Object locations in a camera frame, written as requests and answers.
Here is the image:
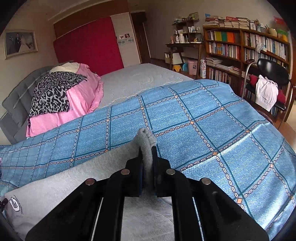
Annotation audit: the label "grey sweatpants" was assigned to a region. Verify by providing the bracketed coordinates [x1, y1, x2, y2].
[4, 128, 175, 240]

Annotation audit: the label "blue patterned bedspread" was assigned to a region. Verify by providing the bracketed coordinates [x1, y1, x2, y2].
[1, 80, 295, 238]

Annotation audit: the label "pink quilt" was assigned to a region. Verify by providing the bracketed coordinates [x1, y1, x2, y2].
[26, 62, 103, 138]

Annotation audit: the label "white mattress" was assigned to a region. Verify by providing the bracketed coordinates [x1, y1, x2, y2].
[98, 63, 192, 108]

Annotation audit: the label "leopard print cloth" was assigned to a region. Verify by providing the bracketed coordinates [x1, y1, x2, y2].
[27, 71, 86, 127]

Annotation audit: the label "pink waste bin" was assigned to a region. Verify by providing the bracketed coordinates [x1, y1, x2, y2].
[188, 60, 198, 75]

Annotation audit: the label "white garment on chair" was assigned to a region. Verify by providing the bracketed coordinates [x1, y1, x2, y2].
[255, 75, 278, 111]

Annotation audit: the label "dark wooden desk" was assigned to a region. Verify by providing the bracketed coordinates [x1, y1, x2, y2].
[166, 43, 205, 80]

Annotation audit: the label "grey padded headboard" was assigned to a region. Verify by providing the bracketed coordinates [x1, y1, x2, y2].
[1, 66, 53, 144]

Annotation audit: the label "red wardrobe door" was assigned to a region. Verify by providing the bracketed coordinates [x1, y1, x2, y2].
[53, 17, 124, 76]

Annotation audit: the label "wooden bookshelf with books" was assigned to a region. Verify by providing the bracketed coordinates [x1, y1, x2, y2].
[203, 15, 292, 101]

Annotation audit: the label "black chair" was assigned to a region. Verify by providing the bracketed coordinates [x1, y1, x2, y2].
[241, 58, 295, 127]

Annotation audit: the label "framed wedding photo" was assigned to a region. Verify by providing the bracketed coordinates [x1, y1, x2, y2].
[4, 30, 38, 59]

